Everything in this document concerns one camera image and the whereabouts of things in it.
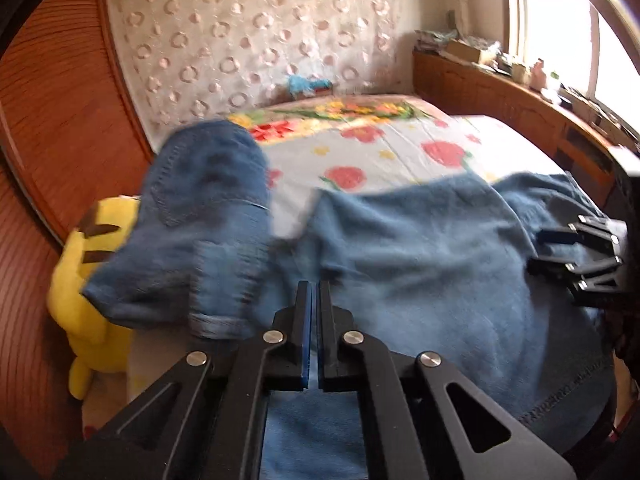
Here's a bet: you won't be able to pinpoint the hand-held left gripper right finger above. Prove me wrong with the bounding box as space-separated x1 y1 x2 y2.
316 280 578 480

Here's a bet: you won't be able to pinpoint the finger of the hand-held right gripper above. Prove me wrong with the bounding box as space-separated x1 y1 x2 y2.
526 255 625 307
537 214 627 257

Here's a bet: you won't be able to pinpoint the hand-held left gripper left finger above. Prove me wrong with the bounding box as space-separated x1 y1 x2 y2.
52 280 313 480

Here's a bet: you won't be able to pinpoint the blue denim pants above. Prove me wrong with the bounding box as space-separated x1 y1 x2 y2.
82 120 618 480

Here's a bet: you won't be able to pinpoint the wooden sideboard cabinet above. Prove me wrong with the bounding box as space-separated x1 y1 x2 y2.
412 50 626 211

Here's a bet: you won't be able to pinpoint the strawberry print bedsheet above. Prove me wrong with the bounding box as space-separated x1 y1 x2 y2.
80 112 571 441

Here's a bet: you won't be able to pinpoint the open cardboard box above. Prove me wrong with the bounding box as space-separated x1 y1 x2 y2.
445 39 493 63

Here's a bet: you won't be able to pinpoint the wooden-framed window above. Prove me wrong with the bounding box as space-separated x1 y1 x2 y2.
502 0 640 141

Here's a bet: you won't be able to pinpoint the yellow plush toy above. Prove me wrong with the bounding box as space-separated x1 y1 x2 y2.
46 196 143 401

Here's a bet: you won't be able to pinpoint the patterned cloth pile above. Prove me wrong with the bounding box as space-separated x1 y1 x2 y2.
415 27 501 53

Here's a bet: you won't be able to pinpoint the floral blanket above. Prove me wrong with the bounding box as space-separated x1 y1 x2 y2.
227 95 451 133

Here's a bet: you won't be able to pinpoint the blue plastic bag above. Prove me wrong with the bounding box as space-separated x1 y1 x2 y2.
286 74 333 98

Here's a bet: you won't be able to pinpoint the circle-patterned sheer curtain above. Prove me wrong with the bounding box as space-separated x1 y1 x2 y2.
107 0 426 136

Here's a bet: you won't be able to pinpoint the wooden slatted wardrobe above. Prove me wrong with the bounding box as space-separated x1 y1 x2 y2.
0 0 156 461

